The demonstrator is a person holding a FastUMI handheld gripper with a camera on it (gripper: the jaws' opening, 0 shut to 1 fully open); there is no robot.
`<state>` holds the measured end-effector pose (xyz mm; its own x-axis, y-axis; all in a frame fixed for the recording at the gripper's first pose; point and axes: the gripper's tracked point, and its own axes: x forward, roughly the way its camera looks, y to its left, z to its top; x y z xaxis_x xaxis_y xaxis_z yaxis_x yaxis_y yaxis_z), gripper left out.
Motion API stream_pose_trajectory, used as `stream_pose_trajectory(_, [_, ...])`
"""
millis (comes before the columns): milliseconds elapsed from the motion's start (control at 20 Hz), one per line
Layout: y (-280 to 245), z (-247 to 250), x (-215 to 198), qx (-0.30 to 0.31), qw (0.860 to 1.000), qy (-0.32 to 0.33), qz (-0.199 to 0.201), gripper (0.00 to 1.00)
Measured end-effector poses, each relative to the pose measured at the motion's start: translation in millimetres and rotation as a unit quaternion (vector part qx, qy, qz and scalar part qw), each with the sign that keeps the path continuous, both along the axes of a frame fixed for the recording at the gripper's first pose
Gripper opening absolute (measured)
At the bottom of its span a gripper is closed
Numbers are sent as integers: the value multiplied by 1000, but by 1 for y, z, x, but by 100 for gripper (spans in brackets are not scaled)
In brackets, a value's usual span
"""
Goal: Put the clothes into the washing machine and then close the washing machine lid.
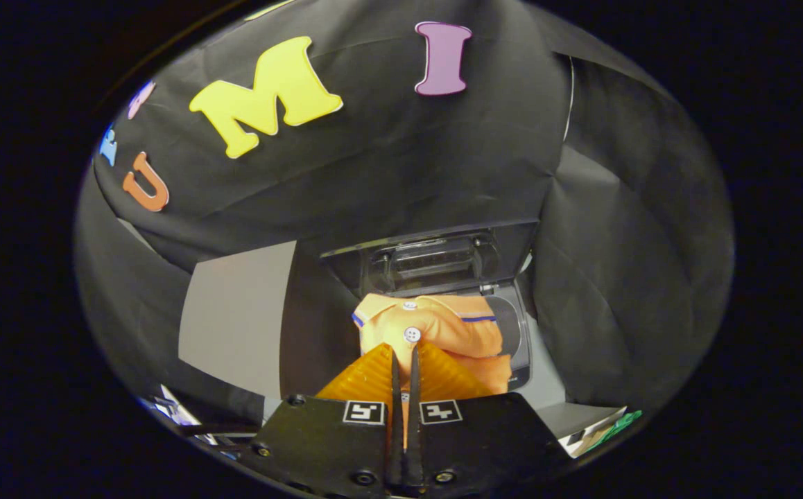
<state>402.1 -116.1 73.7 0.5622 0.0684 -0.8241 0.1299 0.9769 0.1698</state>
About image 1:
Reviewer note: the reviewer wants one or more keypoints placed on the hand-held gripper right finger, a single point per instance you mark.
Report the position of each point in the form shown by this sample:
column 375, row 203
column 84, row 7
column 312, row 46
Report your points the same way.
column 485, row 436

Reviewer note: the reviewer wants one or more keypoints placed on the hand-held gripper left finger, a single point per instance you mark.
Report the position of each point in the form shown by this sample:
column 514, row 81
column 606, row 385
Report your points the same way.
column 325, row 436

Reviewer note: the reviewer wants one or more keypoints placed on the dark grey washing machine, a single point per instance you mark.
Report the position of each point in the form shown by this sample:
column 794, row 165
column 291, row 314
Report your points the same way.
column 518, row 333

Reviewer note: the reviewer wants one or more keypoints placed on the orange polo shirt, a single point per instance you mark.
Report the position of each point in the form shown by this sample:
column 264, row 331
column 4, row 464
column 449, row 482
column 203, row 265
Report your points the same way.
column 450, row 333

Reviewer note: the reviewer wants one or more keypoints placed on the dark washing machine lid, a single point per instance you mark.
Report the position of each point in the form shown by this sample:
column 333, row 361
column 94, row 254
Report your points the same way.
column 436, row 260

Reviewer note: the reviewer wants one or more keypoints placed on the white flat box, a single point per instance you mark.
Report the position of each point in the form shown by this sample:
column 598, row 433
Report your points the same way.
column 582, row 424

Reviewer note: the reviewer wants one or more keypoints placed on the green object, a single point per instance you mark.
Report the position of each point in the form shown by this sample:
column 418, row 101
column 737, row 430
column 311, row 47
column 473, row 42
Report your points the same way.
column 616, row 424

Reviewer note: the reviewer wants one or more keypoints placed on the grey cabinet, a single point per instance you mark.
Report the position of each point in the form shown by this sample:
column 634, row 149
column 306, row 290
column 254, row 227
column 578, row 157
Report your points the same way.
column 235, row 312

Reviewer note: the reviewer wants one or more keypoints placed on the white and blue object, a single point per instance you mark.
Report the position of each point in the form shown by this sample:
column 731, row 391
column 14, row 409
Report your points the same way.
column 173, row 409

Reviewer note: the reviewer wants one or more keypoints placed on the black backdrop cloth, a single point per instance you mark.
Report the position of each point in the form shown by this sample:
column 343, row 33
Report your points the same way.
column 408, row 159

